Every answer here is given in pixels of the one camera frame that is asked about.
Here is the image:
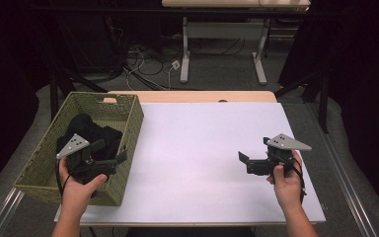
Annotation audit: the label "person's left hand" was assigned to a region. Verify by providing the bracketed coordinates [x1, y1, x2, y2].
[58, 157, 109, 215]

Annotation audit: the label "white floor cable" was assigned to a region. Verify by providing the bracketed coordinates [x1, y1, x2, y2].
[123, 48, 176, 92]

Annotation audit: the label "wooden table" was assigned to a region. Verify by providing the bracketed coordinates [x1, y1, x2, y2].
[54, 90, 327, 228]

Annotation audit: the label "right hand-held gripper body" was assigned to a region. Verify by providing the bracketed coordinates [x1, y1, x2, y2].
[246, 133, 313, 178]

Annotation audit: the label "white board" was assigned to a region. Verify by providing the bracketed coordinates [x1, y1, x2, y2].
[53, 102, 327, 227]

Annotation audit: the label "black metal stand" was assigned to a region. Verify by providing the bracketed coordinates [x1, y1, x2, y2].
[273, 69, 331, 134]
[47, 13, 111, 121]

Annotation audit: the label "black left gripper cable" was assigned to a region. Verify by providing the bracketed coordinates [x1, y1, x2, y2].
[55, 159, 74, 198]

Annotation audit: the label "black cloth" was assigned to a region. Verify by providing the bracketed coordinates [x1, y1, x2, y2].
[55, 113, 124, 163]

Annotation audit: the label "person's dark clothing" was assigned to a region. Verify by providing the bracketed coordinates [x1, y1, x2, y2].
[124, 226, 257, 237]

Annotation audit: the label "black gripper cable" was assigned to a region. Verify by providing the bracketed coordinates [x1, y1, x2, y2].
[291, 157, 308, 203]
[55, 159, 74, 198]

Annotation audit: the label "dark curtain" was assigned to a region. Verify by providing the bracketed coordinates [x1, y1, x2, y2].
[0, 0, 58, 200]
[277, 0, 379, 209]

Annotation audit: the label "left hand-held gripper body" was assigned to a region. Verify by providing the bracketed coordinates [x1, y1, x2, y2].
[56, 132, 118, 185]

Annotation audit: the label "person's right hand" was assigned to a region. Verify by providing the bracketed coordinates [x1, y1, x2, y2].
[265, 150, 306, 211]

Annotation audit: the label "green woven basket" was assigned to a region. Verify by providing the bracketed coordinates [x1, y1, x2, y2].
[14, 91, 145, 207]

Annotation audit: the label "white-framed desk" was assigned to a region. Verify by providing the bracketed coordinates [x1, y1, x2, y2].
[161, 0, 312, 86]

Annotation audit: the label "black horizontal bar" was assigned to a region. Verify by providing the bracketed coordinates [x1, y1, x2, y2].
[29, 7, 346, 16]

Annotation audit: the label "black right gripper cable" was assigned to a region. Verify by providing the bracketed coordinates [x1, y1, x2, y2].
[291, 157, 308, 203]

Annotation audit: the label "black floor cables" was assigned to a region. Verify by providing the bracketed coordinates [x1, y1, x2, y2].
[124, 38, 246, 77]

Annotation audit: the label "aluminium floor rail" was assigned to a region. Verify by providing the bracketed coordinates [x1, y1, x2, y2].
[0, 187, 26, 237]
[309, 104, 379, 237]

